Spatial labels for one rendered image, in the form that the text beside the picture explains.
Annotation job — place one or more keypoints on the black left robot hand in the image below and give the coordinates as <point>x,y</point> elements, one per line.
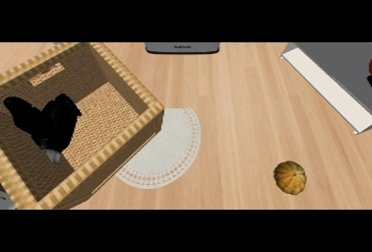
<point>54,126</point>

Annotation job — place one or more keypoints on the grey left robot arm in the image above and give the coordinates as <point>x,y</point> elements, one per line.
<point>54,157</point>

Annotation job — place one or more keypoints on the white round placemat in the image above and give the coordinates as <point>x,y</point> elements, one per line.
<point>167,154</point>

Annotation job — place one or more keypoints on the tan wicker basket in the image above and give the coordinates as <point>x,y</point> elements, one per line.
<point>96,108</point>

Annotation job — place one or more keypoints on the dark grey flat appliance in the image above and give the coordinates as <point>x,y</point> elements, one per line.
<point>182,48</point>

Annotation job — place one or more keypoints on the yellow orange striped squash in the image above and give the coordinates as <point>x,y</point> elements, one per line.
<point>290,177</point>

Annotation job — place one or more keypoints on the grey and white appliance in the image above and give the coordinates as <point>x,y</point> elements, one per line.
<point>334,78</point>

